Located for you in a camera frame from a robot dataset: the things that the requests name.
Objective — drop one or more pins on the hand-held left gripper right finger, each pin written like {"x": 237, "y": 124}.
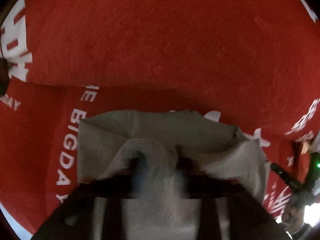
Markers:
{"x": 212, "y": 187}

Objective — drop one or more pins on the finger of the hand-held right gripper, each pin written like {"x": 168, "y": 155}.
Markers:
{"x": 285, "y": 176}

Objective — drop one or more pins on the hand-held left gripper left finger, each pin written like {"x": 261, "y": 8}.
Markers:
{"x": 138, "y": 180}

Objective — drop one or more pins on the grey sweater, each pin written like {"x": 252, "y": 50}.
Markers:
{"x": 155, "y": 135}

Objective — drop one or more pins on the red printed blanket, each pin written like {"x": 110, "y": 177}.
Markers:
{"x": 160, "y": 42}

